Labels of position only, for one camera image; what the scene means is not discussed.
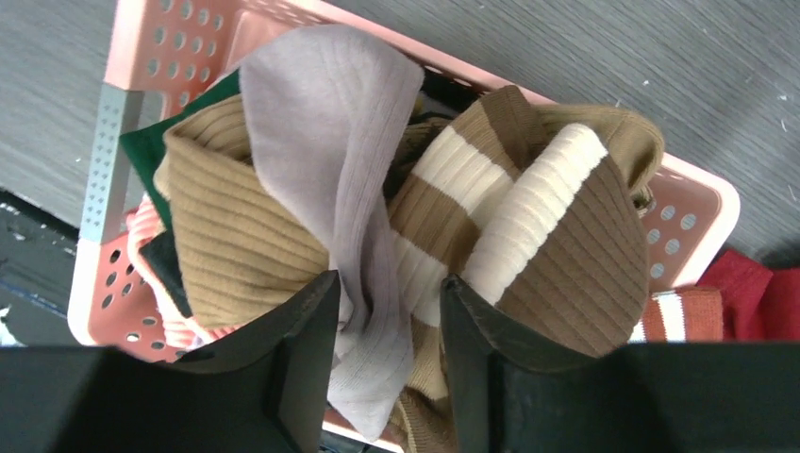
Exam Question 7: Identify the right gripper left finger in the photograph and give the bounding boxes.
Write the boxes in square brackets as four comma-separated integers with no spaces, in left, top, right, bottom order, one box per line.
[1,271,340,452]

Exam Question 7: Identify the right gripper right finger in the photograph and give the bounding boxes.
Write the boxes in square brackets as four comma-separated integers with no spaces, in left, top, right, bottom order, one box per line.
[441,275,799,452]

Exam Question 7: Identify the grey beige sock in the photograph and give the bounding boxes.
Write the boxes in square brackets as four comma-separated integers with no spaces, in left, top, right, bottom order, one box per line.
[239,25,424,440]

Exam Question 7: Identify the tan ribbed sock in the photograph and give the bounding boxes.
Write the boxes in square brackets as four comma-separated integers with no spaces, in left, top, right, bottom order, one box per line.
[154,95,328,329]

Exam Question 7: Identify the brown cream striped sock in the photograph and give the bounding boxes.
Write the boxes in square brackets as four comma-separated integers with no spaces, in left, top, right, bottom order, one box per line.
[387,84,666,453]

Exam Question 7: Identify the red white striped sock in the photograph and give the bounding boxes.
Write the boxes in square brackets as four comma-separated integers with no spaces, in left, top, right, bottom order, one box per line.
[628,286,724,344]

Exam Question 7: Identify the red cloth on table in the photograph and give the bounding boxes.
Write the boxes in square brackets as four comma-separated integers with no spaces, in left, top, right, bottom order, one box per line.
[697,250,799,342]

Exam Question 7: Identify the pink plastic basket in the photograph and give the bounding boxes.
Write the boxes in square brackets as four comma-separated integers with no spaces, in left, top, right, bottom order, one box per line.
[67,0,741,361]

